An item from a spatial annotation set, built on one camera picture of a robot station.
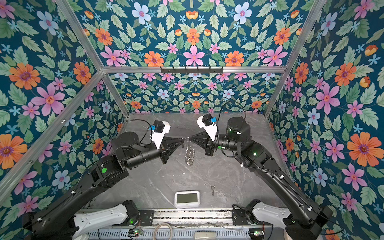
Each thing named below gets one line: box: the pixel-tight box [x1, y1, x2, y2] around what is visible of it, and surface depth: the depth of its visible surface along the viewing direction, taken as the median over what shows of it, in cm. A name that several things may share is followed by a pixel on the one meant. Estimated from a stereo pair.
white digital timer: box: [174, 190, 201, 209], surface depth 78 cm
